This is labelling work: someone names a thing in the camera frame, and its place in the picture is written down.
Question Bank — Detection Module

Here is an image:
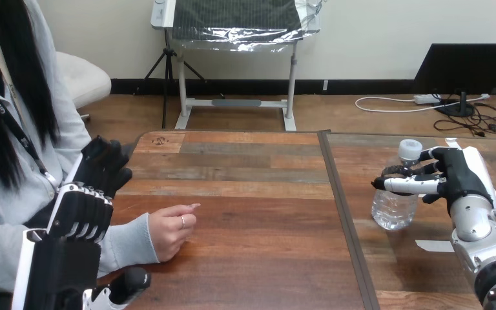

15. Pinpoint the black tripod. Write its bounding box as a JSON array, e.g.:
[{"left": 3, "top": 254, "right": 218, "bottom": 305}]
[{"left": 134, "top": 28, "right": 226, "bottom": 130}]

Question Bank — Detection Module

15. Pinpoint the white cable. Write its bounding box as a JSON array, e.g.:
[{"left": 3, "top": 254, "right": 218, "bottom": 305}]
[{"left": 354, "top": 92, "right": 491, "bottom": 114}]

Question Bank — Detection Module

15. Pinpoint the white desk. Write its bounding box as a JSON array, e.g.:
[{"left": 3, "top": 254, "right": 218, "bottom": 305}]
[{"left": 150, "top": 0, "right": 322, "bottom": 132}]

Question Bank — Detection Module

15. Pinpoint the white cushioned chair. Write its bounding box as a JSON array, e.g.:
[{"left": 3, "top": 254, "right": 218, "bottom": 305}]
[{"left": 55, "top": 51, "right": 112, "bottom": 121}]

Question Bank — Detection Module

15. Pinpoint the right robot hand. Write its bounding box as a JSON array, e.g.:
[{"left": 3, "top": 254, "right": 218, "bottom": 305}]
[{"left": 371, "top": 147, "right": 495, "bottom": 215}]

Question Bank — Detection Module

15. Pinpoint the person's hand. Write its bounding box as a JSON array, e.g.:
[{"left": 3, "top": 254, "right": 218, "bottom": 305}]
[{"left": 148, "top": 203, "right": 202, "bottom": 263}]

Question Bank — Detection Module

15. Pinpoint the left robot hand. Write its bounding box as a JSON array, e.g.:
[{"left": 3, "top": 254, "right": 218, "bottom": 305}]
[{"left": 12, "top": 136, "right": 152, "bottom": 310}]

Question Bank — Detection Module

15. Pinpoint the person's body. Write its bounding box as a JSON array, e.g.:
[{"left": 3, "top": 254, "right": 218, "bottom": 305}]
[{"left": 0, "top": 0, "right": 93, "bottom": 310}]

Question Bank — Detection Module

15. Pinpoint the person's forearm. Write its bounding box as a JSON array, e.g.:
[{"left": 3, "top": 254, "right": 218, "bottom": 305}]
[{"left": 97, "top": 212, "right": 160, "bottom": 276}]

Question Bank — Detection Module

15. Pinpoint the foil sheet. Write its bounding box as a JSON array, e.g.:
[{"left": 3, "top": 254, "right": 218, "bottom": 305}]
[{"left": 172, "top": 0, "right": 325, "bottom": 54}]

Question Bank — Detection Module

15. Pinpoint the tangle of cables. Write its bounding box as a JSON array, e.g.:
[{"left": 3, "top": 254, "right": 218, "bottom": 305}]
[{"left": 433, "top": 94, "right": 496, "bottom": 138}]

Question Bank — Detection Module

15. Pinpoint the white power strip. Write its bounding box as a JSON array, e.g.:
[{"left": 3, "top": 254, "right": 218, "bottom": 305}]
[{"left": 413, "top": 94, "right": 442, "bottom": 105}]

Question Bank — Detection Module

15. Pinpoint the clear water bottle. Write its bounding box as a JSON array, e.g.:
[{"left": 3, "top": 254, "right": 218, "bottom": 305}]
[{"left": 371, "top": 139, "right": 424, "bottom": 232}]

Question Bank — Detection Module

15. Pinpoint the dark screen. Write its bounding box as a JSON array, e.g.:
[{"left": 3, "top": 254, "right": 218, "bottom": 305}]
[{"left": 411, "top": 43, "right": 496, "bottom": 118}]

